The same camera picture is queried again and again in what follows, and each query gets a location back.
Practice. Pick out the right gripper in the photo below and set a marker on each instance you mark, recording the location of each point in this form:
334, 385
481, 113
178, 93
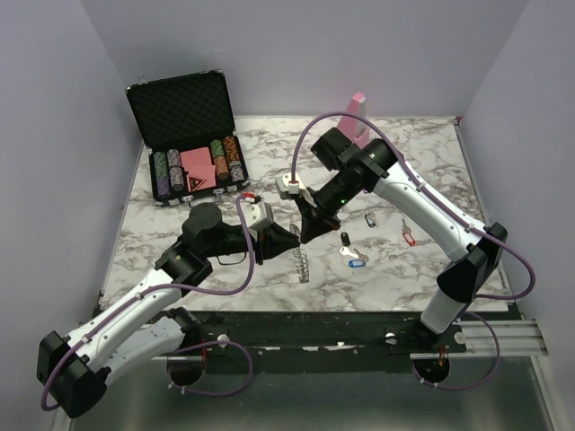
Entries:
312, 223

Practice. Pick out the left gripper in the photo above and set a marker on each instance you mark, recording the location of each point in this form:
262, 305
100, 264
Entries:
272, 241

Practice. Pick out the steel disc with keyrings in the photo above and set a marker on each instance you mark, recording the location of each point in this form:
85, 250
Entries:
302, 264

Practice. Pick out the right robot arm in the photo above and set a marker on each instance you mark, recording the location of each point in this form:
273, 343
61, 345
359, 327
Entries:
473, 248

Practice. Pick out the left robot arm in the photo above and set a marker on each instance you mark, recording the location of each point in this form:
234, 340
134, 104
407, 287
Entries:
70, 368

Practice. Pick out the blue key tag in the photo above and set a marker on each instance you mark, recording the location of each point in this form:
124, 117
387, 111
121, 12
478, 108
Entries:
356, 263

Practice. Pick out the silver key by blue tag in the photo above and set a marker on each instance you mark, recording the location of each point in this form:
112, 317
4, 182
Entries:
364, 258

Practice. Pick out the red key tag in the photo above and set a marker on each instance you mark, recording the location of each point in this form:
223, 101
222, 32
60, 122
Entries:
407, 234

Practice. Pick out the pink metronome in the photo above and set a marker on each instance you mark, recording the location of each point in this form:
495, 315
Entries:
353, 129

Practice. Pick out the black poker chip case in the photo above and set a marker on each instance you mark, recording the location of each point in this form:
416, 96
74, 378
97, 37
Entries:
187, 125

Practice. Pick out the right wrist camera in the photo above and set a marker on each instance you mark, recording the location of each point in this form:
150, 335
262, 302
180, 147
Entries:
288, 188

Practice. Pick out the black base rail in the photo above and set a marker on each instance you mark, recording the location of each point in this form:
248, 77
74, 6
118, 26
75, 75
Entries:
288, 342

